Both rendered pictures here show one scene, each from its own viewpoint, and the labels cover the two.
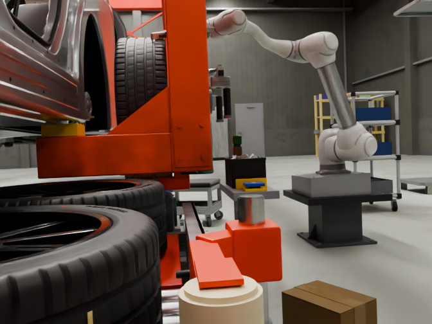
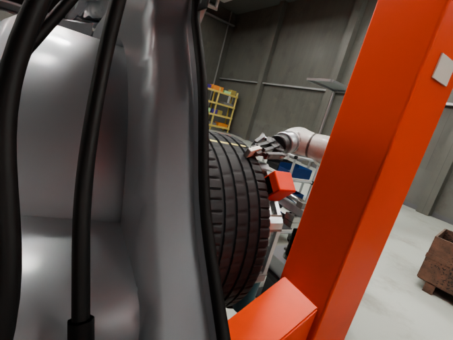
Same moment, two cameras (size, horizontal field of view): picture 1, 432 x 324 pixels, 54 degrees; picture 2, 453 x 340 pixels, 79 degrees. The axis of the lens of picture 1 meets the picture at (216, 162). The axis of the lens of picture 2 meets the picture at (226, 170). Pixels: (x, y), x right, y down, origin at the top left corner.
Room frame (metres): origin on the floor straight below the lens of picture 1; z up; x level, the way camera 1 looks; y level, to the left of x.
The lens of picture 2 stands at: (1.32, 0.74, 1.28)
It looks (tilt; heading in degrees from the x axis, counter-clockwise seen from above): 12 degrees down; 332
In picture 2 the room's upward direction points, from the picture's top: 15 degrees clockwise
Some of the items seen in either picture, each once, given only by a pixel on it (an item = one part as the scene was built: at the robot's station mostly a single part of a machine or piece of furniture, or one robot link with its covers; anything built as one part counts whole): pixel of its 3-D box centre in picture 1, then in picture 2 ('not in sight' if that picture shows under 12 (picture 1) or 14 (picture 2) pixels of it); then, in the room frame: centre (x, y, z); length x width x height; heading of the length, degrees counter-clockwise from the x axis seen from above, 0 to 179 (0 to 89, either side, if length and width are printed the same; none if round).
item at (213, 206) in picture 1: (192, 201); not in sight; (3.40, 0.20, 0.17); 0.43 x 0.36 x 0.34; 76
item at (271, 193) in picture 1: (245, 189); not in sight; (1.74, -0.12, 0.44); 0.43 x 0.17 x 0.03; 6
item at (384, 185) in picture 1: (362, 152); (279, 193); (3.75, -1.29, 0.50); 0.54 x 0.42 x 1.00; 6
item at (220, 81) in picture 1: (220, 81); (296, 219); (2.10, -0.04, 0.93); 0.09 x 0.05 x 0.05; 96
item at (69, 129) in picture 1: (63, 130); not in sight; (1.73, 0.61, 0.71); 0.14 x 0.14 x 0.05; 6
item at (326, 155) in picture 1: (332, 146); not in sight; (2.63, -0.72, 0.58); 0.18 x 0.16 x 0.22; 29
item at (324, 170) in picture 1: (332, 168); not in sight; (2.66, -0.72, 0.44); 0.22 x 0.18 x 0.06; 177
